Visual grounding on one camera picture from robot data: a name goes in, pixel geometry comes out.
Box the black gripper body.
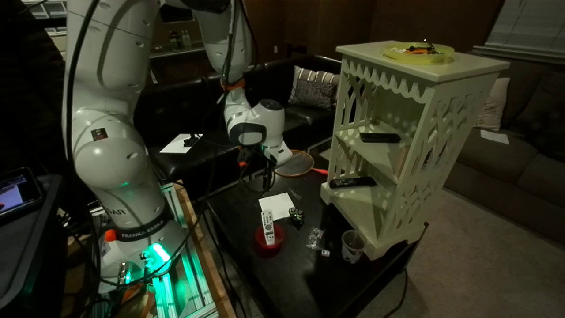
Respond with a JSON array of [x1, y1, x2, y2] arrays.
[[260, 152, 281, 180]]

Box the green lit robot base platform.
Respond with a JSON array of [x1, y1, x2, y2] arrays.
[[94, 182, 221, 318]]

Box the white toy car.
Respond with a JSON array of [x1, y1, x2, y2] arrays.
[[258, 196, 279, 247]]

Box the white paper sheet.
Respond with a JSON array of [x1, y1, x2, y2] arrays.
[[256, 191, 297, 224]]

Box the red round dish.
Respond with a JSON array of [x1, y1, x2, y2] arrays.
[[253, 226, 286, 256]]

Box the crumpled clear plastic wrapper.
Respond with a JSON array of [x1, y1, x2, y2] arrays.
[[304, 226, 332, 258]]

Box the long black remote control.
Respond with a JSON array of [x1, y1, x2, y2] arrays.
[[327, 175, 380, 191]]

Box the small black device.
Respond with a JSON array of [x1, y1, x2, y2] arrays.
[[182, 132, 205, 148]]

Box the patterned grey throw pillow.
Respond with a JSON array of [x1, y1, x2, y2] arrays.
[[288, 63, 343, 111]]

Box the black leather sofa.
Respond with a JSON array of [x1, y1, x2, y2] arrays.
[[131, 51, 345, 199]]

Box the black coffee table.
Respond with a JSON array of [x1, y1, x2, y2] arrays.
[[205, 139, 429, 318]]

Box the white paper with dark print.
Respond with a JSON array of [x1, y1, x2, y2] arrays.
[[159, 132, 205, 155]]

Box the small white cup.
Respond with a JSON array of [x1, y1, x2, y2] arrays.
[[341, 228, 369, 265]]

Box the short black remote control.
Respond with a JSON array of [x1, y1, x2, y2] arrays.
[[359, 131, 403, 145]]

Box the dark background console table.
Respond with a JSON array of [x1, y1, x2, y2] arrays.
[[147, 32, 212, 85]]

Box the orange capped white bottle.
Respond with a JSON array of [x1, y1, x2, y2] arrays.
[[99, 228, 129, 277]]

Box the yellow green plate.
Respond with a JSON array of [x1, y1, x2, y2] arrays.
[[383, 40, 458, 65]]

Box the white lattice shelf unit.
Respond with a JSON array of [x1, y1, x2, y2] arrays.
[[318, 39, 512, 261]]

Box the small items on plate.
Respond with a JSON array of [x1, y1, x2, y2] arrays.
[[405, 37, 442, 56]]

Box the small white paper note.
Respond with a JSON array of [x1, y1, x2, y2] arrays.
[[479, 127, 512, 146]]

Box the light beige cushion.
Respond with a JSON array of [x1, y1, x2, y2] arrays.
[[477, 76, 512, 132]]

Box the grey fabric sofa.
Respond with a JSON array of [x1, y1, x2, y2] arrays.
[[443, 56, 565, 247]]

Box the tablet with lit screen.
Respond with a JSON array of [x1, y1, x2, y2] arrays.
[[0, 166, 44, 226]]

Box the grey side stand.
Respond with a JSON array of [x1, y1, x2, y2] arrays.
[[0, 175, 60, 311]]

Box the white window blinds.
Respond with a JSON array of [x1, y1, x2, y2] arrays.
[[472, 0, 565, 65]]

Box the wooden rail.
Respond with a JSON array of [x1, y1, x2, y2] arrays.
[[173, 182, 239, 318]]

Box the black floor cable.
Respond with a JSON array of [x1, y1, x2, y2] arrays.
[[380, 267, 412, 318]]

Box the black base cable bundle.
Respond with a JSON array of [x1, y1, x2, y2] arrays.
[[74, 226, 129, 318]]

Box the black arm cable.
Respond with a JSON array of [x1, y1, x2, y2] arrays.
[[62, 0, 103, 164]]

